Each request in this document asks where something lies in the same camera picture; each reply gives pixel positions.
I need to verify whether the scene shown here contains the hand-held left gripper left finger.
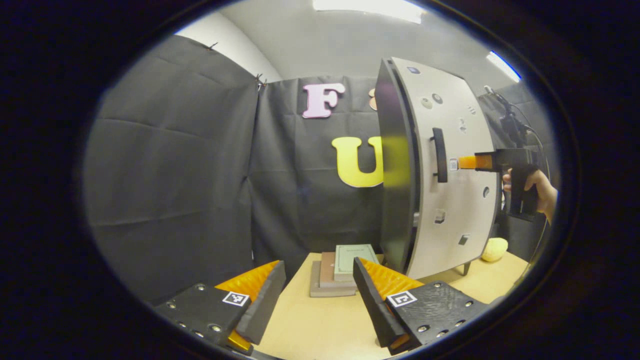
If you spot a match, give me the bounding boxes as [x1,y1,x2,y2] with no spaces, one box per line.
[152,260,287,357]

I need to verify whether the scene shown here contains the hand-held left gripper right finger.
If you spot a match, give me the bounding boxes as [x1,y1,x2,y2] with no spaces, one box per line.
[352,257,493,356]

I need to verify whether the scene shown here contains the grey cabinet door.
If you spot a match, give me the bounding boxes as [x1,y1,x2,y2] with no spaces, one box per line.
[392,56,502,281]

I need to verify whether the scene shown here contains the grey cabinet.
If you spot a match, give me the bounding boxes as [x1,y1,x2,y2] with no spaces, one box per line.
[374,56,503,281]

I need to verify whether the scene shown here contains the brown book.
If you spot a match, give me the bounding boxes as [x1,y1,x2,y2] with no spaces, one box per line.
[319,251,358,289]

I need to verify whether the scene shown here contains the yellow toy corn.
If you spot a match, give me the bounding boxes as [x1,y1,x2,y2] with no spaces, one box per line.
[481,237,509,263]

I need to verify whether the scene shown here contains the narrow ceiling light panel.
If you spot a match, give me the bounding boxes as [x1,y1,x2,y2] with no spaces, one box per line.
[486,50,522,83]

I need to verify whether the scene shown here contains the black backdrop cloth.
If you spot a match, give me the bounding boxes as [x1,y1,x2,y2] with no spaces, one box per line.
[82,34,558,306]

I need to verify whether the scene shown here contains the wide ceiling light panel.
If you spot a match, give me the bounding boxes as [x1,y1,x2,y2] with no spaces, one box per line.
[312,0,426,25]

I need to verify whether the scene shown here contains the black door handle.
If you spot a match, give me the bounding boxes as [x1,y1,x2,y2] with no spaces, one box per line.
[431,127,449,184]

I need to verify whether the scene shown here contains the black cable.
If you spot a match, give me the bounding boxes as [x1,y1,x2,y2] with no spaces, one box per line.
[515,102,552,181]

